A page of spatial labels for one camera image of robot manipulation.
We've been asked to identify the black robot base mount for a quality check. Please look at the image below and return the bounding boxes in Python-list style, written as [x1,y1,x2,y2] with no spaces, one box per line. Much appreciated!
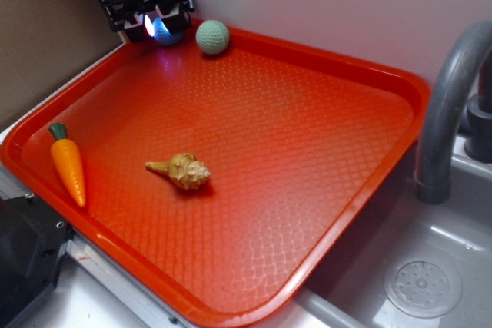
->
[1,197,71,327]

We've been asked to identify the grey toy sink basin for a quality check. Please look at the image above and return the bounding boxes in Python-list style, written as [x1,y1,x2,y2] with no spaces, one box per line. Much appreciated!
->
[299,135,492,328]

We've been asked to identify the brown cardboard panel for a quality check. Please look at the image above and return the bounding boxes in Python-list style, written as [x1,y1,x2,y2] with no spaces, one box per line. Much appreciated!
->
[1,0,121,129]

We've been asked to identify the dark faucet handle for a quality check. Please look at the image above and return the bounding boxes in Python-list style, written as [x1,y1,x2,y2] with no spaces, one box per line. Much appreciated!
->
[464,55,491,164]

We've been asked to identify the green textured ball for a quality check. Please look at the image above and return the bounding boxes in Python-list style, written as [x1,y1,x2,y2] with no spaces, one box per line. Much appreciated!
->
[195,20,230,55]

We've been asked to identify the grey toy faucet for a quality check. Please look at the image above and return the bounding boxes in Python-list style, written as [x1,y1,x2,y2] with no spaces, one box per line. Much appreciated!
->
[414,20,491,204]

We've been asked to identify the orange toy carrot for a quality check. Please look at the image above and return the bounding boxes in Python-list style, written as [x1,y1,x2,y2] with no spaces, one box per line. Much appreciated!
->
[48,122,86,208]

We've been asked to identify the round sink drain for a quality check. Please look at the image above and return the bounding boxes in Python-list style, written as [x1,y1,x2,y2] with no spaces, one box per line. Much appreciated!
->
[384,253,462,319]

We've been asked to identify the blue textured ball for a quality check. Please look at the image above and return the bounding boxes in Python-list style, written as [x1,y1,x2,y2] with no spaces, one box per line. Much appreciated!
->
[152,18,185,46]

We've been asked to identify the red plastic tray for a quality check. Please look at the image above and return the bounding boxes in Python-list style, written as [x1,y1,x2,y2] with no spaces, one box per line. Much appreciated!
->
[1,29,430,327]

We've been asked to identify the tan conch seashell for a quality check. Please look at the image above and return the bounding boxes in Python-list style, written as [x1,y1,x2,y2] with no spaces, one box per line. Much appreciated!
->
[145,153,211,191]

